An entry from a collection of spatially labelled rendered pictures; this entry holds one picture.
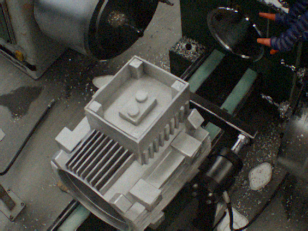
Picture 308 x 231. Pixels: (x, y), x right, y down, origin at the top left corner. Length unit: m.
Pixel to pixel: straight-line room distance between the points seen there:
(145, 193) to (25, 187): 0.43
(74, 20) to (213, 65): 0.32
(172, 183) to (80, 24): 0.35
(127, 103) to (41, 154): 0.42
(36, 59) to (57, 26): 0.23
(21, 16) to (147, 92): 0.44
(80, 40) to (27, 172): 0.34
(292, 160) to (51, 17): 0.57
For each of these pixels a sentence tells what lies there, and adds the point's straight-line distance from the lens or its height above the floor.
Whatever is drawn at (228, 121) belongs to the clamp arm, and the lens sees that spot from 0.85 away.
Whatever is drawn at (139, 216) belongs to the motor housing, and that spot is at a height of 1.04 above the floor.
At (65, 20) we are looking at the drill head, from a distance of 0.97.
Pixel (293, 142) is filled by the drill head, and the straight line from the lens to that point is 0.78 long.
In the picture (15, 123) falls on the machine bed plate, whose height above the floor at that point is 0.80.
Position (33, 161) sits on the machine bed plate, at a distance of 1.13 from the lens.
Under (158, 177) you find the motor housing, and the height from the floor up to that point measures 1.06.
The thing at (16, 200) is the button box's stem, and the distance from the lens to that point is 1.09.
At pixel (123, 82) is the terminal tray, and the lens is 0.79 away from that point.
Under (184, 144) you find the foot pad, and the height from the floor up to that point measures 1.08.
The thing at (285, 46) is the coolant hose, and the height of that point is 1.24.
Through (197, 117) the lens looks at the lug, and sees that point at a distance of 0.79.
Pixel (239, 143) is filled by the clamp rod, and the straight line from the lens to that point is 0.84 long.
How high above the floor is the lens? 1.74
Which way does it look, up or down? 55 degrees down
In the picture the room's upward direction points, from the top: 6 degrees counter-clockwise
